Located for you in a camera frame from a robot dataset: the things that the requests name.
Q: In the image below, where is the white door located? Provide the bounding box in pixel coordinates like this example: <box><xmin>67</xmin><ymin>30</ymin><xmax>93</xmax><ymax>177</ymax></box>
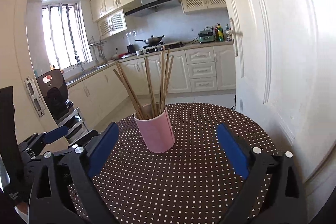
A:
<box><xmin>207</xmin><ymin>0</ymin><xmax>331</xmax><ymax>188</ymax></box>

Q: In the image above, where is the wall utensil rail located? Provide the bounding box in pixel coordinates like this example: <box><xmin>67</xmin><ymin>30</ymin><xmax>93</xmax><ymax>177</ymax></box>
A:
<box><xmin>89</xmin><ymin>35</ymin><xmax>108</xmax><ymax>62</ymax></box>

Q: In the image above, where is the bunch of wooden chopsticks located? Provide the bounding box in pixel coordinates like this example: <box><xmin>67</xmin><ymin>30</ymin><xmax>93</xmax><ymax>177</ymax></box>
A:
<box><xmin>113</xmin><ymin>45</ymin><xmax>174</xmax><ymax>120</ymax></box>

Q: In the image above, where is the black wok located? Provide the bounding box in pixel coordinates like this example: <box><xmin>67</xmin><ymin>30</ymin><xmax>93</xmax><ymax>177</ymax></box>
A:
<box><xmin>135</xmin><ymin>35</ymin><xmax>165</xmax><ymax>46</ymax></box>

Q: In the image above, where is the gas stove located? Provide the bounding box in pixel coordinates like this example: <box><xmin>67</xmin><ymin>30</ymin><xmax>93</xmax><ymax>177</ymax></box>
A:
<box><xmin>136</xmin><ymin>42</ymin><xmax>187</xmax><ymax>54</ymax></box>

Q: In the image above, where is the pink cup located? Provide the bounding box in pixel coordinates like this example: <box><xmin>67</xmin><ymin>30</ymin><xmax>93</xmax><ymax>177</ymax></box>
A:
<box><xmin>134</xmin><ymin>103</ymin><xmax>175</xmax><ymax>153</ymax></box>

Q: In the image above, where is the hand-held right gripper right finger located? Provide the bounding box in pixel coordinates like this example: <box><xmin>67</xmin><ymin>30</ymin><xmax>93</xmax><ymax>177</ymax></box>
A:
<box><xmin>216</xmin><ymin>123</ymin><xmax>306</xmax><ymax>224</ymax></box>

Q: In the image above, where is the metal door strike plate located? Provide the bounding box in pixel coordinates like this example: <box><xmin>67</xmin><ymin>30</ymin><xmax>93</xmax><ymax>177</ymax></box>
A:
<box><xmin>24</xmin><ymin>76</ymin><xmax>44</xmax><ymax>117</ymax></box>

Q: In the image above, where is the range hood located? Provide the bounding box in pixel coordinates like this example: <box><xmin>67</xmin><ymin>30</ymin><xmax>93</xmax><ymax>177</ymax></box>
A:
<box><xmin>124</xmin><ymin>0</ymin><xmax>181</xmax><ymax>17</ymax></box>

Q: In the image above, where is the metal storage rack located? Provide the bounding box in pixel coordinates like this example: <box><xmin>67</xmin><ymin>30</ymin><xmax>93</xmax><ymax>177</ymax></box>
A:
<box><xmin>56</xmin><ymin>106</ymin><xmax>90</xmax><ymax>144</ymax></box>

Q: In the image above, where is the black countertop appliance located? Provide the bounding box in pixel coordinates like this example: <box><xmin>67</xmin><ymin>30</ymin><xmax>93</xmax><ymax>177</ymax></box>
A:
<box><xmin>35</xmin><ymin>69</ymin><xmax>69</xmax><ymax>119</ymax></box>

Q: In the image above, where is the barred window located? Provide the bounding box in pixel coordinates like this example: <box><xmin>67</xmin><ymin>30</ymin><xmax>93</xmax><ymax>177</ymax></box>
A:
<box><xmin>41</xmin><ymin>3</ymin><xmax>93</xmax><ymax>69</ymax></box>

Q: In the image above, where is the cream cabinet drawer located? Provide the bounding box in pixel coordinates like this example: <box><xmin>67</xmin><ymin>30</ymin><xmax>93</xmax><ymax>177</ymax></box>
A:
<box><xmin>187</xmin><ymin>63</ymin><xmax>217</xmax><ymax>79</ymax></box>
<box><xmin>189</xmin><ymin>77</ymin><xmax>218</xmax><ymax>92</ymax></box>
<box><xmin>185</xmin><ymin>48</ymin><xmax>215</xmax><ymax>63</ymax></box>

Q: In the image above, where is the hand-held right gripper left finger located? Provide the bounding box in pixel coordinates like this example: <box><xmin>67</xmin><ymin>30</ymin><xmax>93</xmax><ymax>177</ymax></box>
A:
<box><xmin>28</xmin><ymin>122</ymin><xmax>120</xmax><ymax>224</ymax></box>

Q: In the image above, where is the brown polka dot tablecloth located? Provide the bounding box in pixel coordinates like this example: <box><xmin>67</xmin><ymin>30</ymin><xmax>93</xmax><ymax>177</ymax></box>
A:
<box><xmin>67</xmin><ymin>103</ymin><xmax>279</xmax><ymax>224</ymax></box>

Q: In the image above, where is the metal faucet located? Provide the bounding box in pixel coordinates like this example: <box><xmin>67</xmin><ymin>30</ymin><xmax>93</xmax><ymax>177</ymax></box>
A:
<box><xmin>75</xmin><ymin>55</ymin><xmax>85</xmax><ymax>73</ymax></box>

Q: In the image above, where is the green electric cooker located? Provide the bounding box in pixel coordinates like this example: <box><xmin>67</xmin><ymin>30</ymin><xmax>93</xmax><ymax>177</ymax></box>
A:
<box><xmin>197</xmin><ymin>28</ymin><xmax>216</xmax><ymax>44</ymax></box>

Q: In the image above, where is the metal door handle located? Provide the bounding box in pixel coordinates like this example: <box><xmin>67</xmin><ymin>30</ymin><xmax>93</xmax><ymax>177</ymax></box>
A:
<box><xmin>229</xmin><ymin>17</ymin><xmax>243</xmax><ymax>57</ymax></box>

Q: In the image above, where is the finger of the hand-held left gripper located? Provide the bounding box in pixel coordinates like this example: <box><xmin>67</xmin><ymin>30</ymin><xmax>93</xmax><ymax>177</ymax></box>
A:
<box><xmin>25</xmin><ymin>130</ymin><xmax>100</xmax><ymax>170</ymax></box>
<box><xmin>17</xmin><ymin>125</ymin><xmax>69</xmax><ymax>159</ymax></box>

